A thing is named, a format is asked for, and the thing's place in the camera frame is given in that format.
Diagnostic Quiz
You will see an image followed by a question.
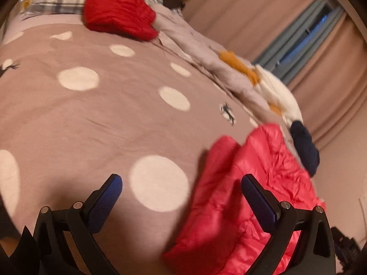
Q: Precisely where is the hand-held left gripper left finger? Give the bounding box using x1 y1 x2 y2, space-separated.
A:
31 173 124 275

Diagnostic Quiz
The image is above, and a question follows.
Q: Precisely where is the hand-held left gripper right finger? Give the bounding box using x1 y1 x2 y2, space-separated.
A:
240 174 336 275

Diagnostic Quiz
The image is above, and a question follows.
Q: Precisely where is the red hooded puffer jacket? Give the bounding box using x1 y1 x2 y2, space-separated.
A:
162 123 327 275

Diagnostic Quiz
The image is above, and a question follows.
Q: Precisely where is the navy folded garment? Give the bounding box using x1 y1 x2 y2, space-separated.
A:
289 120 321 178

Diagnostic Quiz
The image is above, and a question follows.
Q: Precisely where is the polka dot taupe bedsheet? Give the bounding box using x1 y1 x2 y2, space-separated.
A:
0 17 293 275

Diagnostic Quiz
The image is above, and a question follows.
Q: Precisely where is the dark object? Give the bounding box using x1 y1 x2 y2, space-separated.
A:
330 226 367 275

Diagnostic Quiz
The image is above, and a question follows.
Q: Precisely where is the white fleece blanket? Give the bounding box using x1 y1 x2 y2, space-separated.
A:
252 64 304 127

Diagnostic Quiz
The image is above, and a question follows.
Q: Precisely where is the beige curtain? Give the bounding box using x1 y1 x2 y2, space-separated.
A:
181 0 326 63
287 14 367 151

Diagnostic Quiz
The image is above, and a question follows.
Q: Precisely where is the orange cloth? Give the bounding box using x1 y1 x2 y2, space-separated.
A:
218 50 261 86

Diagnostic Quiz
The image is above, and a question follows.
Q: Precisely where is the grey quilt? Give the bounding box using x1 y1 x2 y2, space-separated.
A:
153 6 276 121

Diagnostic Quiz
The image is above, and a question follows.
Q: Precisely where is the dark red folded garment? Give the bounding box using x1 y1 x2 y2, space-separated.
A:
83 0 159 42

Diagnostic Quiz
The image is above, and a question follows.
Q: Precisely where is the grey window frame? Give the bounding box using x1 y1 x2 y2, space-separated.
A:
254 0 345 85

